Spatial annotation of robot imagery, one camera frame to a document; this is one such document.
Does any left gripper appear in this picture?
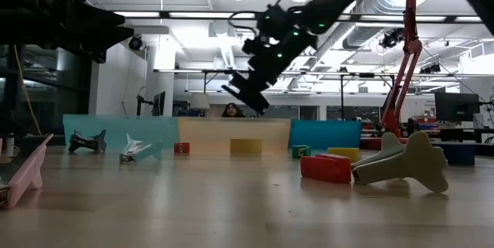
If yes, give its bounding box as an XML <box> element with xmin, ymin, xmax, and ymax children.
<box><xmin>30</xmin><ymin>0</ymin><xmax>135</xmax><ymax>64</ymax></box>

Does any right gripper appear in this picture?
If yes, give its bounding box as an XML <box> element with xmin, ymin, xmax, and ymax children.
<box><xmin>221</xmin><ymin>6</ymin><xmax>318</xmax><ymax>116</ymax></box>

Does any yellow tape roll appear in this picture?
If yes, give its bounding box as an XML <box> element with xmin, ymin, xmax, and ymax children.
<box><xmin>230</xmin><ymin>138</ymin><xmax>263</xmax><ymax>155</ymax></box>

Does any small green stapler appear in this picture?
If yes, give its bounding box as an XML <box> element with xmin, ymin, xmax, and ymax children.
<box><xmin>291</xmin><ymin>144</ymin><xmax>312</xmax><ymax>159</ymax></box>

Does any small yellow stapler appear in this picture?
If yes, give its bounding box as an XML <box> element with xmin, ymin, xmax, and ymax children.
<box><xmin>327</xmin><ymin>147</ymin><xmax>361</xmax><ymax>163</ymax></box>

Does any teal staple remover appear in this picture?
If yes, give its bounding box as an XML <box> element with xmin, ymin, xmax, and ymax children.
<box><xmin>119</xmin><ymin>133</ymin><xmax>164</xmax><ymax>164</ymax></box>

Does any pink staple remover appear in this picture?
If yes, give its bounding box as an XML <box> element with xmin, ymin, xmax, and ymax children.
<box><xmin>0</xmin><ymin>133</ymin><xmax>54</xmax><ymax>209</ymax></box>

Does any person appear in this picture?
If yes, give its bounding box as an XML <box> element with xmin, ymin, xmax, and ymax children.
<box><xmin>221</xmin><ymin>102</ymin><xmax>246</xmax><ymax>118</ymax></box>

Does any orange plastic bin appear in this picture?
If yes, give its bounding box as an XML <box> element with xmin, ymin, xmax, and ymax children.
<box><xmin>177</xmin><ymin>117</ymin><xmax>292</xmax><ymax>155</ymax></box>

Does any white lampshade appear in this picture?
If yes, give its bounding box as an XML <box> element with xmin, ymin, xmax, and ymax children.
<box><xmin>190</xmin><ymin>93</ymin><xmax>211</xmax><ymax>110</ymax></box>

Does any blue plastic bin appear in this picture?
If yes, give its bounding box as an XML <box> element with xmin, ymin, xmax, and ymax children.
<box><xmin>288</xmin><ymin>120</ymin><xmax>364</xmax><ymax>151</ymax></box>

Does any black computer monitor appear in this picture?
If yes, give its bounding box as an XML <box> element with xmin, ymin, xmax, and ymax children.
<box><xmin>152</xmin><ymin>90</ymin><xmax>167</xmax><ymax>117</ymax></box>
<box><xmin>434</xmin><ymin>92</ymin><xmax>481</xmax><ymax>122</ymax></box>

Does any white mug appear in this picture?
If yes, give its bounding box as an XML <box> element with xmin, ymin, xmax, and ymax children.
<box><xmin>4</xmin><ymin>134</ymin><xmax>20</xmax><ymax>158</ymax></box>

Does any red desk lamp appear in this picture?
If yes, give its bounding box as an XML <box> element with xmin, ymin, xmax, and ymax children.
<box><xmin>360</xmin><ymin>0</ymin><xmax>424</xmax><ymax>151</ymax></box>

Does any black desk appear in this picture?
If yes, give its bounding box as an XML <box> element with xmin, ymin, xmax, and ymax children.
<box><xmin>438</xmin><ymin>126</ymin><xmax>494</xmax><ymax>143</ymax></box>

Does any black ceiling camera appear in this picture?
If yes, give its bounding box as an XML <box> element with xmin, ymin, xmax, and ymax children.
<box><xmin>128</xmin><ymin>34</ymin><xmax>144</xmax><ymax>51</ymax></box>
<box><xmin>380</xmin><ymin>27</ymin><xmax>404</xmax><ymax>50</ymax></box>

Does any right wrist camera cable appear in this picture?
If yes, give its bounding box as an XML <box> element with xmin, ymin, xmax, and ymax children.
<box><xmin>228</xmin><ymin>0</ymin><xmax>344</xmax><ymax>35</ymax></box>

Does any black metal gantry frame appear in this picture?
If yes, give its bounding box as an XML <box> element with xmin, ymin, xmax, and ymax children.
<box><xmin>153</xmin><ymin>68</ymin><xmax>398</xmax><ymax>121</ymax></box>

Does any thin yellow cord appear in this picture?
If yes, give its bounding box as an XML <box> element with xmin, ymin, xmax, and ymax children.
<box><xmin>13</xmin><ymin>45</ymin><xmax>42</xmax><ymax>136</ymax></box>

